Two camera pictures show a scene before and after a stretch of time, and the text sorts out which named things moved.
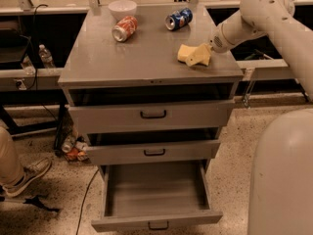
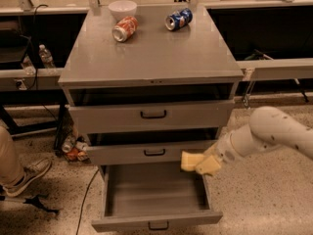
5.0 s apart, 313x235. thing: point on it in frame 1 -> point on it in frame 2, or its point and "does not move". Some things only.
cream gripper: (220, 42) -> (225, 150)
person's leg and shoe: (31, 171) does not move
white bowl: (120, 9) does not move
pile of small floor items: (75, 149) does not move
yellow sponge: (183, 51) -> (189, 161)
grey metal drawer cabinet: (146, 86) does not move
